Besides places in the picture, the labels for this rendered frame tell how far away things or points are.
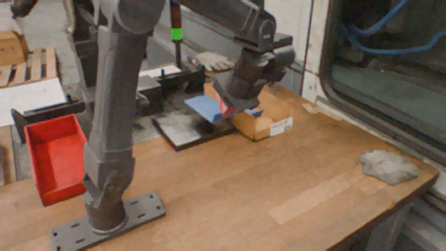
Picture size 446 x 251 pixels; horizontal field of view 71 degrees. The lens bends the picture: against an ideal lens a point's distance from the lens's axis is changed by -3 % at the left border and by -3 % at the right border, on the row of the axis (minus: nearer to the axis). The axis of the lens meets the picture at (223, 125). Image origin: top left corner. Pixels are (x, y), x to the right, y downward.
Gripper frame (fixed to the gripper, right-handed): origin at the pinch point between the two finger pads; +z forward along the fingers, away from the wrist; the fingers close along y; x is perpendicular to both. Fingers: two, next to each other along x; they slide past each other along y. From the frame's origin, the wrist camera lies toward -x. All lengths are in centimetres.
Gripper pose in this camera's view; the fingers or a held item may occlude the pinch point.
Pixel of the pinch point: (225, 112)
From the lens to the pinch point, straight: 78.4
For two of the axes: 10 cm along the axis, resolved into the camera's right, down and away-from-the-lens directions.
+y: -5.0, -7.9, 3.6
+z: -2.9, 5.5, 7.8
